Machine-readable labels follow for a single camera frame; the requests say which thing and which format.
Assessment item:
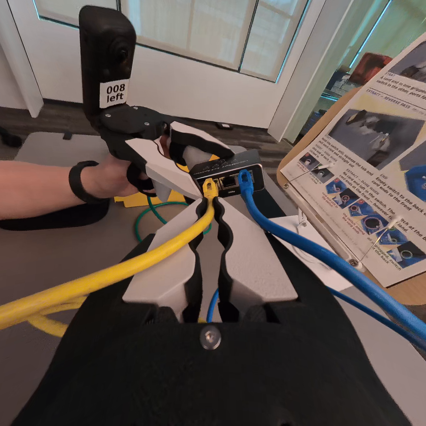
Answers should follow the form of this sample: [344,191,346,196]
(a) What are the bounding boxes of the yellow ethernet cable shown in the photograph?
[0,178,218,337]

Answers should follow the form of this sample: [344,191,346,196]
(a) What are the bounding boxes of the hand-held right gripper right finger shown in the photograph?
[214,196,299,322]

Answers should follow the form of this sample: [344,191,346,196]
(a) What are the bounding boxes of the white stand base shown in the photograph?
[273,215,353,292]

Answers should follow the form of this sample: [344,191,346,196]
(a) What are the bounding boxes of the person's left forearm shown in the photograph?
[0,160,88,220]

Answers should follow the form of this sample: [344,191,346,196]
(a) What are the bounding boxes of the yellow divided plastic bin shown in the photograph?
[114,163,187,208]

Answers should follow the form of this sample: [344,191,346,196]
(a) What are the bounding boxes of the black ethernet splitter box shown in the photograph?
[190,149,267,198]

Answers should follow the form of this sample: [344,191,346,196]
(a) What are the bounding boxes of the blue ethernet cable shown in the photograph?
[206,169,426,351]

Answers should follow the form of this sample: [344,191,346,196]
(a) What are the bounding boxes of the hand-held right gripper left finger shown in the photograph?
[122,196,204,322]

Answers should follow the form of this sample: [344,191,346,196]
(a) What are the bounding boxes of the wooden board with instruction sheet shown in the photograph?
[277,32,426,305]

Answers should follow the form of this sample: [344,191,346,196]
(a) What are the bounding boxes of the dark flat pad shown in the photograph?
[263,196,291,217]

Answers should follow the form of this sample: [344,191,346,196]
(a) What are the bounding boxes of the large gridded window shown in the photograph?
[33,0,308,84]

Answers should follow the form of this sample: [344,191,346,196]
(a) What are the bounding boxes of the green ethernet cable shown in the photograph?
[134,196,212,243]

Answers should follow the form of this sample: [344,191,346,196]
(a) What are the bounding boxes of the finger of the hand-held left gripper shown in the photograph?
[168,120,236,164]
[125,138,204,201]

